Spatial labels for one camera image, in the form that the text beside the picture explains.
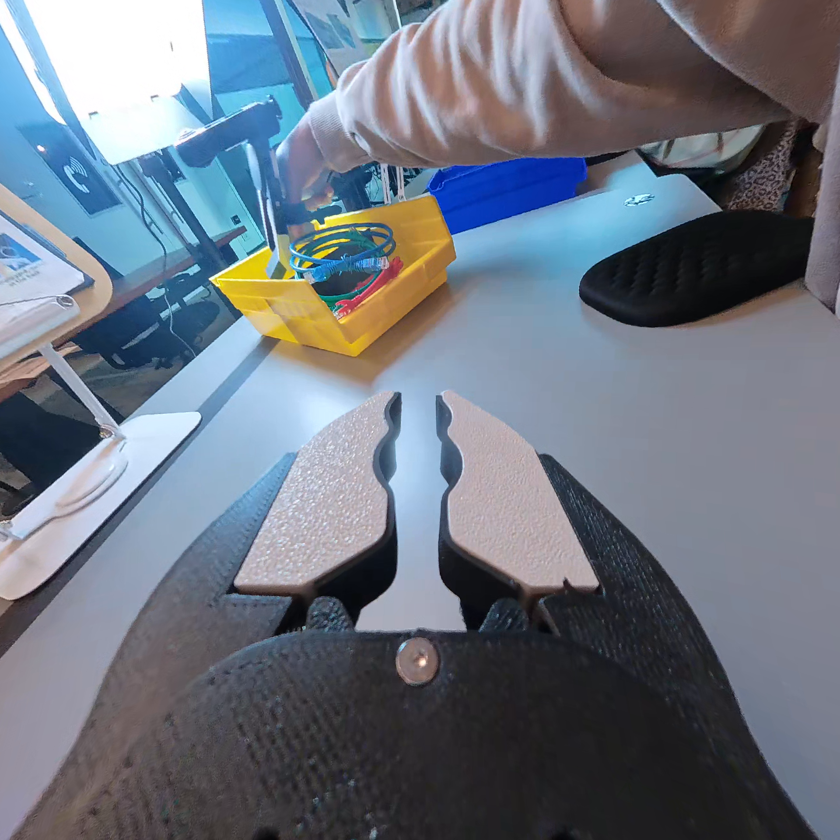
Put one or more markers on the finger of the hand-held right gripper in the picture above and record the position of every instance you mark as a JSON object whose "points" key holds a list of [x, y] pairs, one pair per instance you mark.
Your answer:
{"points": [[275, 266]]}

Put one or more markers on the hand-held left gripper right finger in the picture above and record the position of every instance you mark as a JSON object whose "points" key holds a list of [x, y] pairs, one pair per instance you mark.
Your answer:
{"points": [[512, 512]]}

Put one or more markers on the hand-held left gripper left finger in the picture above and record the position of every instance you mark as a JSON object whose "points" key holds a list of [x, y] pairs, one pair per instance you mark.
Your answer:
{"points": [[321, 512]]}

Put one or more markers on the yellow plastic bin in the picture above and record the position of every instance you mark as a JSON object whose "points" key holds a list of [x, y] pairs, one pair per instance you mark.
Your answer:
{"points": [[295, 321]]}

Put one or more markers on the person's right forearm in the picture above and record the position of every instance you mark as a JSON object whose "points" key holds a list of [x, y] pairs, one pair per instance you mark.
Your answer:
{"points": [[525, 79]]}

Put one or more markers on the person's right hand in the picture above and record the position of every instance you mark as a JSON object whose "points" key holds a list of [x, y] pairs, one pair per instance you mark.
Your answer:
{"points": [[298, 170]]}

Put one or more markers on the dark phone sign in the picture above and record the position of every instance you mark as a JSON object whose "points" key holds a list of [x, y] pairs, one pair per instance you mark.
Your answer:
{"points": [[79, 177]]}

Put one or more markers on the blue plastic bin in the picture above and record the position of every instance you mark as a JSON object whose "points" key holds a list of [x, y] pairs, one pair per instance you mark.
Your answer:
{"points": [[499, 190]]}

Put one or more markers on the printed instruction sheet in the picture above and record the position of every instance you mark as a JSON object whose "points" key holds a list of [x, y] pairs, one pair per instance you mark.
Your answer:
{"points": [[33, 269]]}

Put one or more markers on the black mesh pad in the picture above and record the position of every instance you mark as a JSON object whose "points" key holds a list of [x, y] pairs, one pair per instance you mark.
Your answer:
{"points": [[689, 269]]}

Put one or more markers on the small table sticker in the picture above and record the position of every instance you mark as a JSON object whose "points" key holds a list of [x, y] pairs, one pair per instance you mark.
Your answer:
{"points": [[638, 199]]}

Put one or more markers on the patterned cloth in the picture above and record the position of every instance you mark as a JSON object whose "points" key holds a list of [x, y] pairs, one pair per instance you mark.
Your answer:
{"points": [[754, 177]]}

